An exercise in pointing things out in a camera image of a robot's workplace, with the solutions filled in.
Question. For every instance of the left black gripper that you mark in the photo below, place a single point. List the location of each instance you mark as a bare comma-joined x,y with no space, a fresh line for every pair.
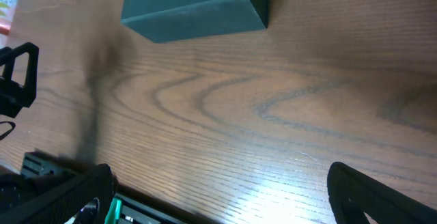
19,67

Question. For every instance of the black gift box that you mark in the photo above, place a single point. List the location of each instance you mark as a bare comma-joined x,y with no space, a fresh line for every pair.
172,20

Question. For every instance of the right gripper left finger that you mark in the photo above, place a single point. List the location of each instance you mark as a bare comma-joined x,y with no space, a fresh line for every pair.
56,198

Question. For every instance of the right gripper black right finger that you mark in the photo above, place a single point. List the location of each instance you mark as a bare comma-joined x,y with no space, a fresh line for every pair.
355,197

